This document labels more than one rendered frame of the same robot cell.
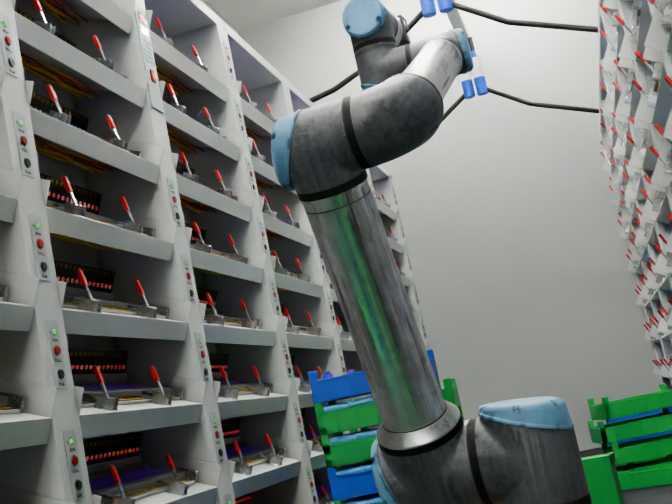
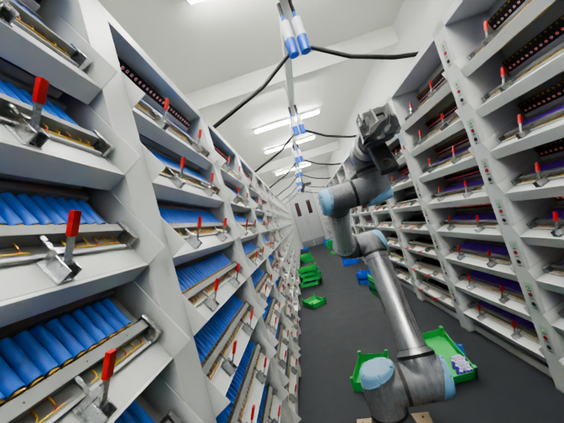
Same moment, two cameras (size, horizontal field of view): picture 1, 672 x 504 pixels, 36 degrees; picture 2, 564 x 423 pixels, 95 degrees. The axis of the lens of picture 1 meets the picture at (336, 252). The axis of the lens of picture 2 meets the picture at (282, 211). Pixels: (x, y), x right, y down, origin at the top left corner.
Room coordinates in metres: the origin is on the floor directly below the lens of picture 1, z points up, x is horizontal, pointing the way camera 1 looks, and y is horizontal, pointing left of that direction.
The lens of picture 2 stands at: (2.86, -0.63, 1.06)
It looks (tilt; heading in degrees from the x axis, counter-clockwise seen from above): 3 degrees up; 170
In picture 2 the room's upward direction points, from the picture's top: 17 degrees counter-clockwise
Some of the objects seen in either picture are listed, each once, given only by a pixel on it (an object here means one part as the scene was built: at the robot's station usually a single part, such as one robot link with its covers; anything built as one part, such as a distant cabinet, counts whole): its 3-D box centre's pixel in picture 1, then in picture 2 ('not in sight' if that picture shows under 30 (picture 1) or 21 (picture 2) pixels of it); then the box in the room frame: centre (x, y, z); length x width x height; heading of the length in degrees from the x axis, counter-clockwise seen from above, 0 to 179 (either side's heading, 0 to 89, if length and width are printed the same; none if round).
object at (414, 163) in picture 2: not in sight; (438, 206); (1.18, 0.78, 0.89); 0.20 x 0.09 x 1.77; 77
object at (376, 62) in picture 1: (385, 71); (372, 186); (2.06, -0.18, 1.11); 0.12 x 0.09 x 0.12; 72
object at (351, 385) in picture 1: (375, 375); not in sight; (2.66, -0.03, 0.52); 0.30 x 0.20 x 0.08; 81
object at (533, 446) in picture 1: (527, 449); (383, 386); (1.79, -0.25, 0.32); 0.17 x 0.15 x 0.18; 72
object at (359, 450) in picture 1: (388, 438); not in sight; (2.66, -0.03, 0.36); 0.30 x 0.20 x 0.08; 81
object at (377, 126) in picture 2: not in sight; (374, 119); (2.32, -0.26, 1.24); 0.09 x 0.03 x 0.06; 162
